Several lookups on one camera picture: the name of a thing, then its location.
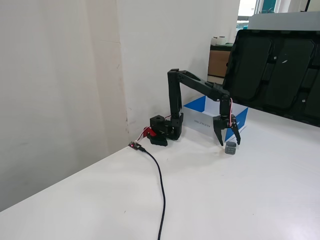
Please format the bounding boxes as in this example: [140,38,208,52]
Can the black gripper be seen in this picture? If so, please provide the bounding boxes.
[212,113,242,147]

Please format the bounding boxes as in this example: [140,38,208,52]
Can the small gray block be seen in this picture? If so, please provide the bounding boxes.
[224,141,238,156]

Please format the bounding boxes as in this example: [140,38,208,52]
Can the blue and white cardboard box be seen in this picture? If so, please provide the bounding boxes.
[182,95,249,143]

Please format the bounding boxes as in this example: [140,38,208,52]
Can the brown cardboard carton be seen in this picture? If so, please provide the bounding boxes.
[207,49,232,79]

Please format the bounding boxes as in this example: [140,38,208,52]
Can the red black table clamp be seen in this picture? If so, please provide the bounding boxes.
[142,126,169,147]

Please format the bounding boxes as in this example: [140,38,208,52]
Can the large black plastic tray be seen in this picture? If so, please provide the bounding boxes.
[219,29,320,127]

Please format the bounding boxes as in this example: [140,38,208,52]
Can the gray flat panel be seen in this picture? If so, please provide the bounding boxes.
[247,10,320,32]

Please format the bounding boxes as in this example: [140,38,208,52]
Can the white servo wire loop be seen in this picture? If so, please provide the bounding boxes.
[225,97,235,126]

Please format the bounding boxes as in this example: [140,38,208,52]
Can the black power cable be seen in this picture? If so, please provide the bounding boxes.
[139,146,167,240]

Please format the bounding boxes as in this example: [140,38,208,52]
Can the red white board wires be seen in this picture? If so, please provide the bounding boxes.
[134,132,149,144]

